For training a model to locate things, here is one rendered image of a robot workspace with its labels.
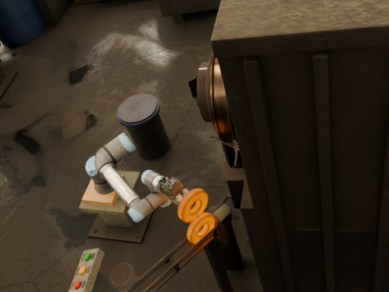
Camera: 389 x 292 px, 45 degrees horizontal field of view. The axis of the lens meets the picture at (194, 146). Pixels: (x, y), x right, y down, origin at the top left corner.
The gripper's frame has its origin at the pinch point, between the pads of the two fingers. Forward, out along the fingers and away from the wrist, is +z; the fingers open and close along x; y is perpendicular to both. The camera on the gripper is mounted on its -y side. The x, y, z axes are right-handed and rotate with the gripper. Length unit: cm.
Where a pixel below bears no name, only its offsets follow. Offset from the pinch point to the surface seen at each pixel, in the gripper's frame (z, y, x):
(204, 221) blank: -4.0, -16.3, 2.3
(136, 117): -128, -18, 45
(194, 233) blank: -4.3, -17.6, -5.1
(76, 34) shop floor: -344, -6, 112
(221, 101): 2.5, 30.6, 33.0
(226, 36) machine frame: 45, 74, 18
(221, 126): 0.1, 19.7, 29.4
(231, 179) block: -6.0, -11.6, 25.5
